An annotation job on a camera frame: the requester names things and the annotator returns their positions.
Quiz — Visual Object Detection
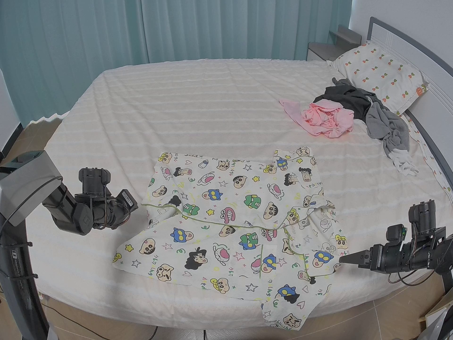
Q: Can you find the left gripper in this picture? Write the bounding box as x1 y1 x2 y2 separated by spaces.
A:
93 189 139 230

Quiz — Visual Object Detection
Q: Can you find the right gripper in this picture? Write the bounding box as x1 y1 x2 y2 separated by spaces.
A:
368 242 407 272

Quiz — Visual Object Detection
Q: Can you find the white printed pyjama top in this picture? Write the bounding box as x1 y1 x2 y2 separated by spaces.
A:
113 147 349 328

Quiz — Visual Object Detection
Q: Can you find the pale wooden bedside table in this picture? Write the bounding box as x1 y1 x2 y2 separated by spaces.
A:
419 293 453 332

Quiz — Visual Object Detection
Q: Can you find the white garment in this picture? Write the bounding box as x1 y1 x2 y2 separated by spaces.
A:
390 149 420 175

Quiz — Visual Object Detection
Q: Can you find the grey garment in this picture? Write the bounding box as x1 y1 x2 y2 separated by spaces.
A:
365 99 411 155

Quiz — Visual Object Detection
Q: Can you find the bed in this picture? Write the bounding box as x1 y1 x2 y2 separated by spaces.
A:
26 16 453 328

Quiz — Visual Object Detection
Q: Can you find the pink garment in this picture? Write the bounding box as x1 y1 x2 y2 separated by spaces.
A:
278 98 355 139

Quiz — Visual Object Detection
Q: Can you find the black garment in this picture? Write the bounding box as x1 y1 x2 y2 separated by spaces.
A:
313 78 390 123

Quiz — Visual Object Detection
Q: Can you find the white printed pillow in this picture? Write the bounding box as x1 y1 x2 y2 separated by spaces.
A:
330 41 430 116

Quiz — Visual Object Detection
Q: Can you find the blue-green curtain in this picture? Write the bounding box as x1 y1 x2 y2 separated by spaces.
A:
0 0 355 127

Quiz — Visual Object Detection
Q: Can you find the grey bedside table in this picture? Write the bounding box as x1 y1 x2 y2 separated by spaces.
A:
307 24 362 62

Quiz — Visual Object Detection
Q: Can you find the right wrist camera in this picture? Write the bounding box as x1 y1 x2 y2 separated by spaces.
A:
386 225 405 243

